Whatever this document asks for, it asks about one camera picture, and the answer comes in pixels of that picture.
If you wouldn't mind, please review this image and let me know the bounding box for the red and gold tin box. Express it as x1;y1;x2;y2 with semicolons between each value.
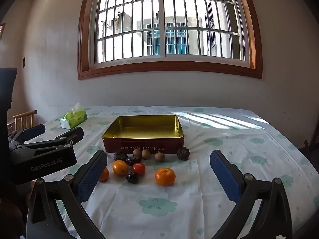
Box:
102;115;185;154

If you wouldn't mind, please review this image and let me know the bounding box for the red cherry tomato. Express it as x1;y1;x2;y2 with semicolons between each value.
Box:
132;163;146;176

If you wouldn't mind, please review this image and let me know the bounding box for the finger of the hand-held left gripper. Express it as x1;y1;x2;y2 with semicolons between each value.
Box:
24;126;84;153
10;124;46;145

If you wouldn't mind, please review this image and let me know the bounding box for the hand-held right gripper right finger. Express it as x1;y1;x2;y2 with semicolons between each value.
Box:
210;150;293;239

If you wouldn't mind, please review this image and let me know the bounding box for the cloud print tablecloth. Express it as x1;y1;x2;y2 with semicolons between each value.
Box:
24;105;319;239

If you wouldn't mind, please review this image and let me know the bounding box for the green tissue pack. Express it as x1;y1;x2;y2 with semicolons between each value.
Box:
59;103;88;130

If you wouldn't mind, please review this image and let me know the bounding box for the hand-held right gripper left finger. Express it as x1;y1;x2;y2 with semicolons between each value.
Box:
26;150;108;239

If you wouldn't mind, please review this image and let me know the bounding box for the dark wooden furniture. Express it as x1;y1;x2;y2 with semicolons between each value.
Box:
303;139;319;160

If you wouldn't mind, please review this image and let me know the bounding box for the small dark smooth plum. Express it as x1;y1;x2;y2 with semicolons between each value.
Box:
126;172;139;184

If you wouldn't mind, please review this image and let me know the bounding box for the light wooden chair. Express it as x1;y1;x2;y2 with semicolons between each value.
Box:
7;110;37;135

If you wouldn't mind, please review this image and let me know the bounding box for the brown framed barred window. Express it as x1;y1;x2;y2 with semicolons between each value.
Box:
77;0;263;80

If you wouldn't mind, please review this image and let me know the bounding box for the dark wrinkled passion fruit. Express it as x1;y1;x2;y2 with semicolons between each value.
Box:
177;147;190;160
126;155;142;166
114;150;129;162

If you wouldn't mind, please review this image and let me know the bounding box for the orange mandarin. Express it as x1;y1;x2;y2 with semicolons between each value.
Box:
155;167;176;187
112;160;129;176
98;167;109;182

